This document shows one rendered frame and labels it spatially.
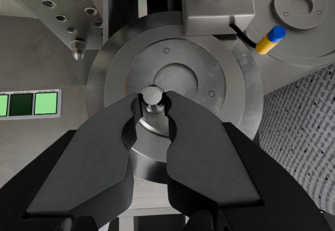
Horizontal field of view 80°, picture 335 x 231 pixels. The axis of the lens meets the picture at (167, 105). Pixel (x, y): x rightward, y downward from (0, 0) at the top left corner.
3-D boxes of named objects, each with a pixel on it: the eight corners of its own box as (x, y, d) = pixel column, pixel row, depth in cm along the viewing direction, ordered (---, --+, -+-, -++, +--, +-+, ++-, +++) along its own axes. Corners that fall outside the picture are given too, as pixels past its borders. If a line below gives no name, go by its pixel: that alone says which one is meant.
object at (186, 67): (248, 85, 15) (175, 158, 14) (238, 91, 17) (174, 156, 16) (175, 18, 16) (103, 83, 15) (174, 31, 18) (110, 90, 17)
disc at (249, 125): (253, 7, 18) (274, 181, 15) (251, 11, 19) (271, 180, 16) (87, 12, 18) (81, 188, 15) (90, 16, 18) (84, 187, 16)
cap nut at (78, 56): (82, 39, 50) (82, 56, 50) (88, 46, 54) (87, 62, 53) (68, 40, 50) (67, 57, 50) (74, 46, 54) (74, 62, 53)
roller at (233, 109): (239, 21, 17) (253, 160, 15) (196, 93, 43) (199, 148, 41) (104, 25, 17) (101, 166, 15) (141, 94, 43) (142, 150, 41)
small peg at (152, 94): (153, 79, 12) (169, 96, 12) (155, 90, 15) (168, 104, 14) (135, 95, 12) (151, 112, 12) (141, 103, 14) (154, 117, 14)
